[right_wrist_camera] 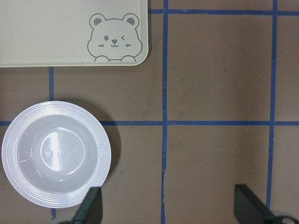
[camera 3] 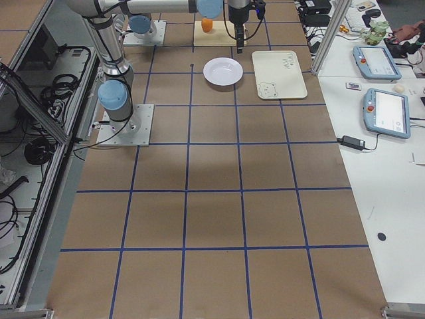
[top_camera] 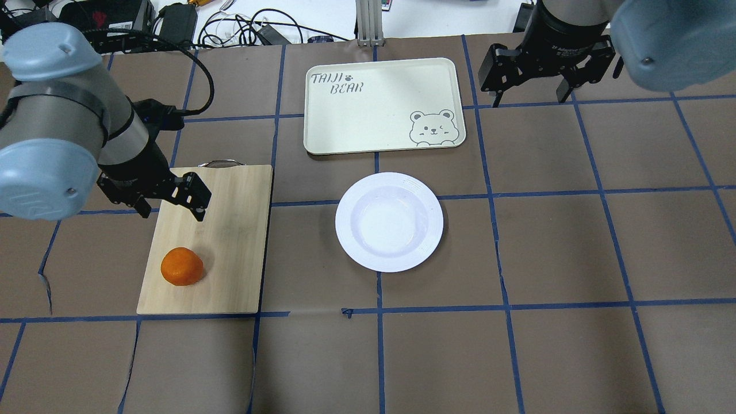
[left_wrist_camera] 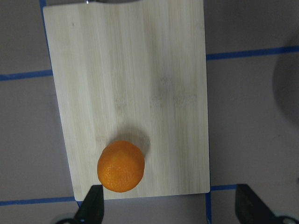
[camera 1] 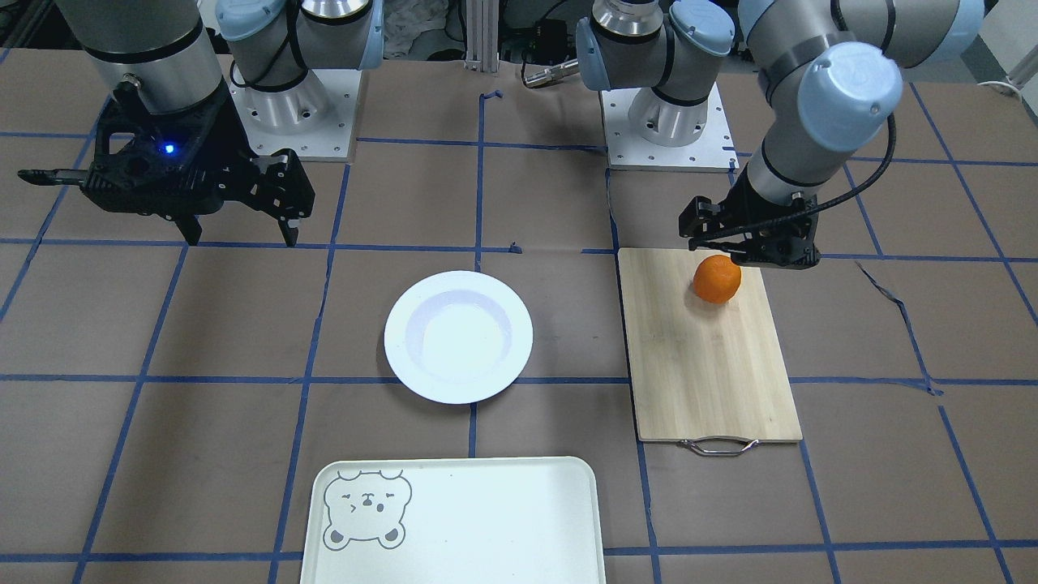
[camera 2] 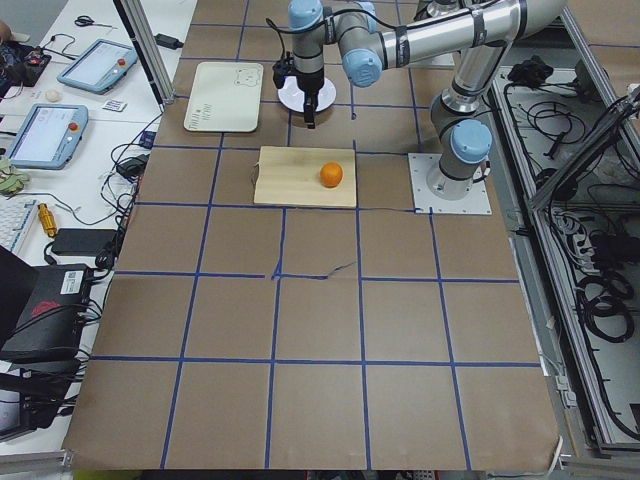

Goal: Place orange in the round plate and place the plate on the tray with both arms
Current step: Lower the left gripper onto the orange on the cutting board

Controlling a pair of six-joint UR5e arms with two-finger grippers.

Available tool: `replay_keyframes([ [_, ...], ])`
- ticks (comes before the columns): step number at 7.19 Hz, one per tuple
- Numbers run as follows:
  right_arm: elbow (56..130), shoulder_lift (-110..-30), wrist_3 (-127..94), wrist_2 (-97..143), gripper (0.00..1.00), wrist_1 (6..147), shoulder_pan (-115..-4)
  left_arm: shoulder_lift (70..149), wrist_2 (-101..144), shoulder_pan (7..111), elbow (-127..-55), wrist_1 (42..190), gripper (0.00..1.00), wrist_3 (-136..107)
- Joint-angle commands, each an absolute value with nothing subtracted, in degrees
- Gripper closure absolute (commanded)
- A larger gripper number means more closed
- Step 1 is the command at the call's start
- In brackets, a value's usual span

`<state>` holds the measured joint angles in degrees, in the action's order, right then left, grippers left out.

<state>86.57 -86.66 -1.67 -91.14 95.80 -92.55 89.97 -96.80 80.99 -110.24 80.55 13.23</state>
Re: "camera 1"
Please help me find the bamboo cutting board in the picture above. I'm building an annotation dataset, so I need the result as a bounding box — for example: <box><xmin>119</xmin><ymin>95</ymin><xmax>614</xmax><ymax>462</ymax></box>
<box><xmin>618</xmin><ymin>248</ymin><xmax>802</xmax><ymax>456</ymax></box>

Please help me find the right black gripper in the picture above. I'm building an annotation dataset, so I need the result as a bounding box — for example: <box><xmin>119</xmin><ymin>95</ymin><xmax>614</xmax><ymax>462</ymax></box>
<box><xmin>18</xmin><ymin>81</ymin><xmax>315</xmax><ymax>247</ymax></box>

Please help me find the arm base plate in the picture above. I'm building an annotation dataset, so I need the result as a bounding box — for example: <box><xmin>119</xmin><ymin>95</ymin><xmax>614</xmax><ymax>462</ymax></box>
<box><xmin>599</xmin><ymin>85</ymin><xmax>740</xmax><ymax>173</ymax></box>
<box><xmin>230</xmin><ymin>69</ymin><xmax>364</xmax><ymax>162</ymax></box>

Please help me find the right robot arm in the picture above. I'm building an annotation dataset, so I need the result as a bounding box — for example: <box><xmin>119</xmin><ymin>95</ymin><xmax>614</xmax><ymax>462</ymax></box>
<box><xmin>18</xmin><ymin>1</ymin><xmax>384</xmax><ymax>247</ymax></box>

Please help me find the cream bear tray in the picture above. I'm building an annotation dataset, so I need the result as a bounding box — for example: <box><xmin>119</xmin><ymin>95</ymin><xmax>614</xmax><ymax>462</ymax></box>
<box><xmin>300</xmin><ymin>456</ymin><xmax>607</xmax><ymax>583</ymax></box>

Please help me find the white round plate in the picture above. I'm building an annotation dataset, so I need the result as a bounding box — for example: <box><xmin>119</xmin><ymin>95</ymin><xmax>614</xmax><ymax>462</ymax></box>
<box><xmin>384</xmin><ymin>271</ymin><xmax>534</xmax><ymax>404</ymax></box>

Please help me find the orange fruit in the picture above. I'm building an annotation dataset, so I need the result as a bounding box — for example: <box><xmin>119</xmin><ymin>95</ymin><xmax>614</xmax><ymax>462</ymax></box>
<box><xmin>691</xmin><ymin>254</ymin><xmax>742</xmax><ymax>304</ymax></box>

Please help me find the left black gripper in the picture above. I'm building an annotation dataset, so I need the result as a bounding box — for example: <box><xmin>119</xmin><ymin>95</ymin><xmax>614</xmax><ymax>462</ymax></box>
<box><xmin>680</xmin><ymin>174</ymin><xmax>820</xmax><ymax>269</ymax></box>

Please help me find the aluminium frame post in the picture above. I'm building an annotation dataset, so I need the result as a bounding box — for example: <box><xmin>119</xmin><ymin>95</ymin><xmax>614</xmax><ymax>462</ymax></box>
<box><xmin>464</xmin><ymin>0</ymin><xmax>500</xmax><ymax>76</ymax></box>

